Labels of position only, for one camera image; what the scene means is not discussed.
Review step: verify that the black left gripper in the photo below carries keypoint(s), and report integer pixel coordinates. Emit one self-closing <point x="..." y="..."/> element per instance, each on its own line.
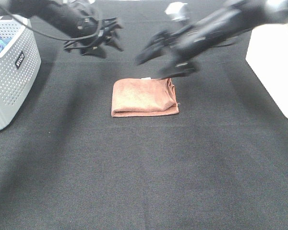
<point x="91" y="36"/>

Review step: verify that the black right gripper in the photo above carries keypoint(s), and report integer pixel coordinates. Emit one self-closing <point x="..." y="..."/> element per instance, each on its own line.
<point x="185" y="44"/>

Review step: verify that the brown microfibre towel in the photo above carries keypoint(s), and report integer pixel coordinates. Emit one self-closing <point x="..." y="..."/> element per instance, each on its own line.
<point x="143" y="97"/>

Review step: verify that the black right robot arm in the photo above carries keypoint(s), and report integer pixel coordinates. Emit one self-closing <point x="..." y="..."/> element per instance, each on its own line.
<point x="234" y="18"/>

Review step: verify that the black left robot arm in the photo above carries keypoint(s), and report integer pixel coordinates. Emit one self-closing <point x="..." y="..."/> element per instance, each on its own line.
<point x="57" y="13"/>

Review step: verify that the grey perforated laundry basket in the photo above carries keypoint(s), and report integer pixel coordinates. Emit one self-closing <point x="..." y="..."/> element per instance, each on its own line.
<point x="19" y="65"/>

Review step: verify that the white storage bin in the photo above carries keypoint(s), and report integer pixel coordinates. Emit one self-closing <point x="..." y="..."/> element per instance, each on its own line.
<point x="267" y="55"/>

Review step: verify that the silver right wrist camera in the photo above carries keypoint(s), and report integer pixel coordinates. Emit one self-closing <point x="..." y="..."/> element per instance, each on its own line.
<point x="177" y="11"/>

